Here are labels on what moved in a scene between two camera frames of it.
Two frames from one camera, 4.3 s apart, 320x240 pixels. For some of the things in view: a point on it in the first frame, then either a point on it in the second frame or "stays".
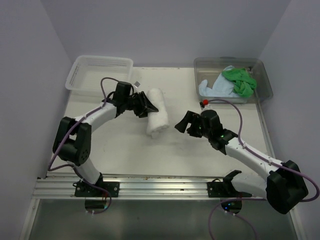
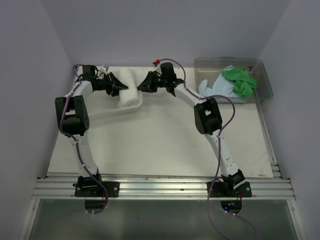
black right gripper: [182, 125] -> [147, 85]
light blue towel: [223, 86] stays
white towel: [157, 122] -> [130, 96]
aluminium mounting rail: [180, 186] stays
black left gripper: [145, 105] -> [117, 84]
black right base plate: [224, 189] stays
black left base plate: [85, 189] stays
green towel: [244, 85] stays
